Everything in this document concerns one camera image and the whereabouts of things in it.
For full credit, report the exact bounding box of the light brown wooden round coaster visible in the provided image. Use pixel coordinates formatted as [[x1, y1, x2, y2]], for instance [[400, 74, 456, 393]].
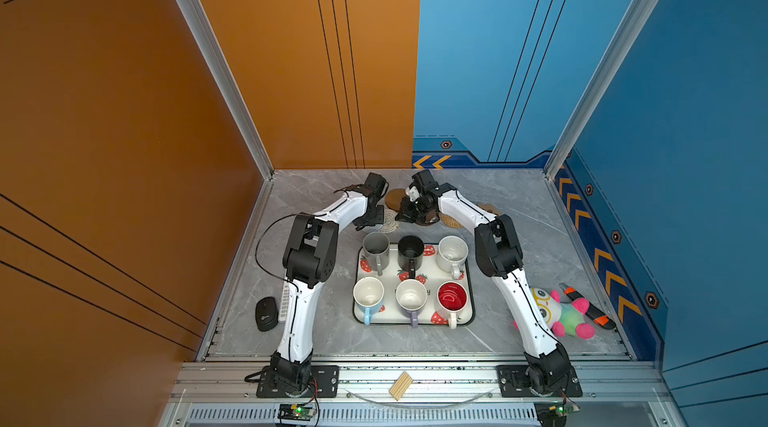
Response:
[[385, 188, 407, 212]]

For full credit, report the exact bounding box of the cork paw print coaster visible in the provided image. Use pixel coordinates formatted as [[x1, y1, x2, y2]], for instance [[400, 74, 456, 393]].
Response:
[[477, 203, 501, 216]]

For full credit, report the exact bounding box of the dark brown wooden round coaster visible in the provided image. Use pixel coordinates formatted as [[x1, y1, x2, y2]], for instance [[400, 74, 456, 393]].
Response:
[[414, 214, 440, 226]]

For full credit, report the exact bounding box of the rattan woven round coaster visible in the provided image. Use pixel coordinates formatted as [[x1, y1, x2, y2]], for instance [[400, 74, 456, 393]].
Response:
[[440, 214, 463, 229]]

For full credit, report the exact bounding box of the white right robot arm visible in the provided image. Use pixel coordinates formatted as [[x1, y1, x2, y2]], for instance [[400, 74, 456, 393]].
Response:
[[396, 170, 574, 396]]

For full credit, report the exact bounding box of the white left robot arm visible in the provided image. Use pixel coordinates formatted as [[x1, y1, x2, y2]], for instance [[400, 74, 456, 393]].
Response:
[[266, 173, 388, 395]]

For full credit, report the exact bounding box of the grey metal mug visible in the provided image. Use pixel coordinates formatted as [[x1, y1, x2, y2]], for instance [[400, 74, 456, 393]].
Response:
[[362, 232, 390, 276]]

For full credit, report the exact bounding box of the black mug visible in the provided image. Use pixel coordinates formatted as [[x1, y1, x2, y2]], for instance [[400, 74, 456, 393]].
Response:
[[397, 235, 425, 279]]

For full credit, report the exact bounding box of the white strawberry pattern tray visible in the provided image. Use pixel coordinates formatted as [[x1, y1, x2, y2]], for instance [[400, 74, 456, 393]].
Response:
[[353, 243, 475, 328]]

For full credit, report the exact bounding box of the red inside white mug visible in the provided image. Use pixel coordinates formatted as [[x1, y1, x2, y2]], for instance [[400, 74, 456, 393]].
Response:
[[436, 281, 469, 329]]

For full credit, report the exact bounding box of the white calculator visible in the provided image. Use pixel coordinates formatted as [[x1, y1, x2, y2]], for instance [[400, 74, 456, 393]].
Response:
[[278, 282, 292, 323]]

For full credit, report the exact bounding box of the black computer mouse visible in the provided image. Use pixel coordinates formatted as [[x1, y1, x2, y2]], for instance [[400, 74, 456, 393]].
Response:
[[254, 296, 279, 332]]

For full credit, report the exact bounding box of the colourful plush toy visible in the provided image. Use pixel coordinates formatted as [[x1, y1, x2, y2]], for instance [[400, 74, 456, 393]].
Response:
[[531, 287, 595, 340]]

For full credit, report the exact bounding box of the small wooden block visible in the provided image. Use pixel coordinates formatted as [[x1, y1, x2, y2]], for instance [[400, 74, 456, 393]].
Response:
[[389, 371, 414, 401]]

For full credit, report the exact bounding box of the black orange utility knife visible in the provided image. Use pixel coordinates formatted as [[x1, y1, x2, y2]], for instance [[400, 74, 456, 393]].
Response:
[[560, 283, 616, 330]]

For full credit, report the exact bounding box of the green circuit board left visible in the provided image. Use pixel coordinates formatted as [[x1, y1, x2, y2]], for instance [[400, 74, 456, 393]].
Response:
[[276, 403, 320, 426]]

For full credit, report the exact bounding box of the circuit board right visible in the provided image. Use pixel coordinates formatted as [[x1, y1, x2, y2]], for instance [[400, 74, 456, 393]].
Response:
[[534, 403, 581, 427]]

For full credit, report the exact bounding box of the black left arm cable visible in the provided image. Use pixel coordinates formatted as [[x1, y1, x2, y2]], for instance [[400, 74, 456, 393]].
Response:
[[254, 213, 301, 284]]

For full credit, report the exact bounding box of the white mug purple handle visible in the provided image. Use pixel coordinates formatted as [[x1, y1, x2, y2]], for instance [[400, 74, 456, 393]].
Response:
[[395, 279, 428, 328]]

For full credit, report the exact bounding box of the white mug blue handle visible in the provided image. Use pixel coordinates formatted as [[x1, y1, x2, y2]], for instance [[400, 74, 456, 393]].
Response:
[[353, 277, 385, 325]]

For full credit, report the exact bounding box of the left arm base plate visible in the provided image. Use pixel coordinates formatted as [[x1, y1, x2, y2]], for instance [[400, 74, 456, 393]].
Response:
[[256, 365, 339, 399]]

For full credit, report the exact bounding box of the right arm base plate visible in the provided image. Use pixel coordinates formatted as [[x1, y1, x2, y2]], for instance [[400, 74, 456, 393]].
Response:
[[496, 365, 584, 398]]

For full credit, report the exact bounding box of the aluminium front rail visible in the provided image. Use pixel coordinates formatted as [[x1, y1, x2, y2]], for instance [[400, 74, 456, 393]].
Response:
[[169, 357, 673, 406]]

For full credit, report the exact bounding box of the aluminium corner post left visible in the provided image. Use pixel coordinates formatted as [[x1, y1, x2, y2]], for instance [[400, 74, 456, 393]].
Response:
[[148, 0, 275, 180]]

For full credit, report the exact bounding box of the aluminium corner post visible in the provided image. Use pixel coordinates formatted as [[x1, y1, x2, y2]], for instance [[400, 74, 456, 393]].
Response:
[[544, 0, 691, 181], [148, 0, 275, 180]]

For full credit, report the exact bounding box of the aluminium corner post right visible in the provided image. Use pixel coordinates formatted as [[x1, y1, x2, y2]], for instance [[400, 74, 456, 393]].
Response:
[[544, 0, 691, 181]]

